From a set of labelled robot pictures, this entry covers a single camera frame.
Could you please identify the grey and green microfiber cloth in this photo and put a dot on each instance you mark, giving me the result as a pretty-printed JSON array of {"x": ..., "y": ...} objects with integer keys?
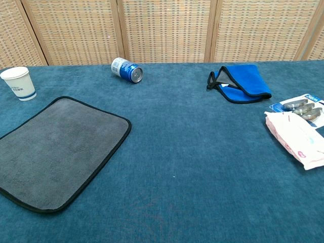
[{"x": 58, "y": 149}]

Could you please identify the teal table cover cloth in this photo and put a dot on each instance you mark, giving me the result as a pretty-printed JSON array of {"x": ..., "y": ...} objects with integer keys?
[{"x": 189, "y": 164}]

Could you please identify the blue and white drink can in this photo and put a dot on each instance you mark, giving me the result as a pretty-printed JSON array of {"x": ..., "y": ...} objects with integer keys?
[{"x": 124, "y": 69}]

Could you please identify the woven wooden folding screen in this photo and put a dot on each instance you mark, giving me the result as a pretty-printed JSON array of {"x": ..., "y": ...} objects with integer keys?
[{"x": 164, "y": 30}]

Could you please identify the blue cloth with black trim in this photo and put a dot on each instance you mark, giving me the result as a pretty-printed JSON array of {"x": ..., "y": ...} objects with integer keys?
[{"x": 249, "y": 81}]

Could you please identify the pink and white wipes pack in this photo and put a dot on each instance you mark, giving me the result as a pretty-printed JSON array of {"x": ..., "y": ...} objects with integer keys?
[{"x": 298, "y": 139}]

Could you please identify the blister pack of metal parts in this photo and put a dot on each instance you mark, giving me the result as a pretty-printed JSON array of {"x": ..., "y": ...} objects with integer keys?
[{"x": 300, "y": 107}]

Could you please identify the white paper cup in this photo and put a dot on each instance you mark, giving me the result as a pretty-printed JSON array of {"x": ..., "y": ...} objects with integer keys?
[{"x": 20, "y": 83}]

